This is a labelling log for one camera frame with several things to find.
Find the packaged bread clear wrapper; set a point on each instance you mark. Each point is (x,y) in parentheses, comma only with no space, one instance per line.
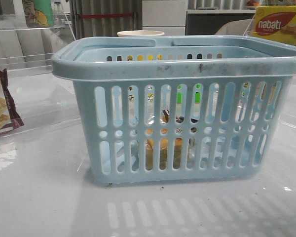
(164,150)

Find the light blue plastic basket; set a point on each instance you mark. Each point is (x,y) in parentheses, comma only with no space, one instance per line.
(225,91)

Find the cream paper cup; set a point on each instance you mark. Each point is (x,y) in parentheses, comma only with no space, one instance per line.
(140,33)

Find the white cabinet background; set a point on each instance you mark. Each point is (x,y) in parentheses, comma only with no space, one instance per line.
(168,16)

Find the brown wafer snack packet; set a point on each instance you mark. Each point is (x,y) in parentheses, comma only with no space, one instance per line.
(9,118)

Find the clear acrylic shelf left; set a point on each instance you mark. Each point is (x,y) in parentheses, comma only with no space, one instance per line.
(28,50)

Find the green yellow cartoon package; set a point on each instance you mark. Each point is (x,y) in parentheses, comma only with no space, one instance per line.
(38,13)

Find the yellow nabati wafer box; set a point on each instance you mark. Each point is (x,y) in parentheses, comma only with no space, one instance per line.
(264,11)

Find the clear acrylic stand right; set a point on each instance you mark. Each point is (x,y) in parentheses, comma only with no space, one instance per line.
(249,29)

